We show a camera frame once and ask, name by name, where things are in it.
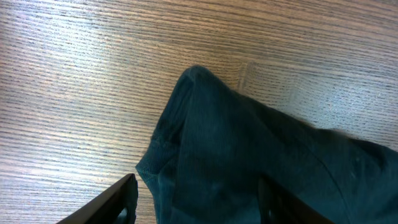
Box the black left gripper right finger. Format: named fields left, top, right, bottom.
left=258, top=177, right=333, bottom=224

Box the dark green t-shirt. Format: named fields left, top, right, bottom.
left=136, top=66, right=397, bottom=223

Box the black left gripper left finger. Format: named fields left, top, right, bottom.
left=58, top=174, right=138, bottom=224

